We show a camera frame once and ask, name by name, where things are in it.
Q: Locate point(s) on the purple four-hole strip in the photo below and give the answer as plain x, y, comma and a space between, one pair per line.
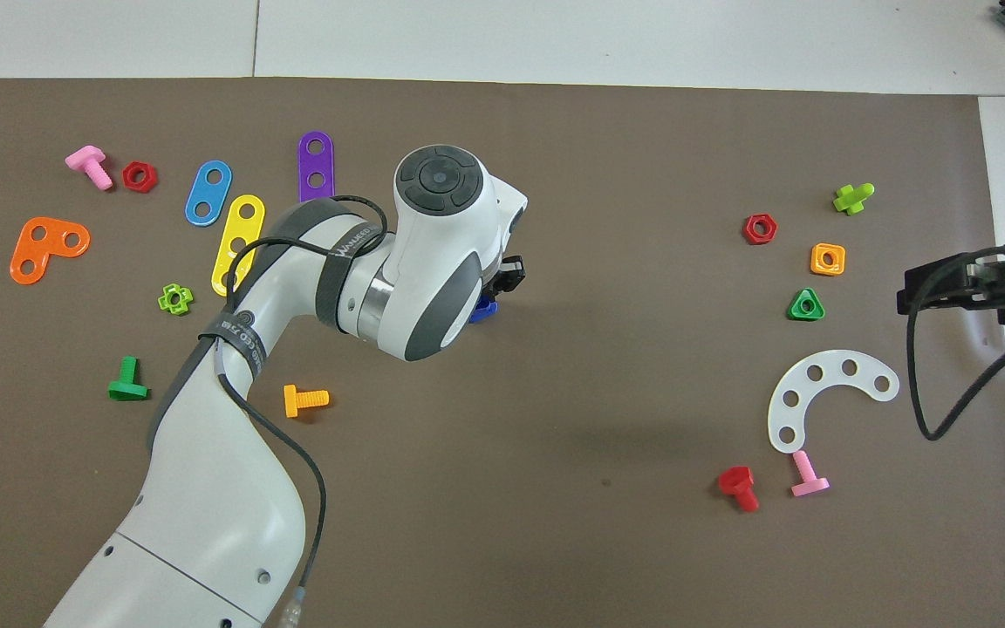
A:
316, 164

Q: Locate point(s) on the orange heart hole plate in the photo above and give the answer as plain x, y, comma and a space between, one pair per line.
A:
44, 249

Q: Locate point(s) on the blue toy screw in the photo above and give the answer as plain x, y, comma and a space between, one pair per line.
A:
485, 311

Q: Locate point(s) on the orange square toy nut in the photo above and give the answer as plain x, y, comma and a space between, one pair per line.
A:
816, 259

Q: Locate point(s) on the pink toy screw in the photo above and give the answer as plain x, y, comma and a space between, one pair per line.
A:
808, 478
88, 160

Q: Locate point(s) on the red hex toy nut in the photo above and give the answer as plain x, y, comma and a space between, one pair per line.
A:
748, 228
129, 177

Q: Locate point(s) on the red toy screw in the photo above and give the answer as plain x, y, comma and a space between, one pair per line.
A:
736, 480

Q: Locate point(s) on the lime flower toy nut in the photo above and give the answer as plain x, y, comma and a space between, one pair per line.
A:
164, 301

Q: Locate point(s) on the blue two-hole strip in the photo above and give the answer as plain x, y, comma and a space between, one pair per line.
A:
208, 193

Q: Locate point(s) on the green triangle toy nut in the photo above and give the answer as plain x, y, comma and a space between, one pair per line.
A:
795, 312

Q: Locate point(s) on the orange toy screw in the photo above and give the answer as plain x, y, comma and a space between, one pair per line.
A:
302, 401

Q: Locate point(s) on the white curved hole plate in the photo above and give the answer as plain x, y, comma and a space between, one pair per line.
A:
831, 366

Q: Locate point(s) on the brown table mat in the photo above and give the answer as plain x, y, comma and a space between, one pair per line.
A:
607, 262

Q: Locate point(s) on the lime green toy screw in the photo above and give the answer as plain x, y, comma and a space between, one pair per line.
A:
851, 201

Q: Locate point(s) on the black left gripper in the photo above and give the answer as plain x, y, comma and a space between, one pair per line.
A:
509, 275

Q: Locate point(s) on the dark green toy screw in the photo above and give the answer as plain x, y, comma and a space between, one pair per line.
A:
127, 384

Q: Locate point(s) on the yellow three-hole strip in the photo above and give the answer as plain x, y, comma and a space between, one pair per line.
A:
243, 228

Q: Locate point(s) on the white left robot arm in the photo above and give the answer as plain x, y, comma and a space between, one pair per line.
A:
206, 506

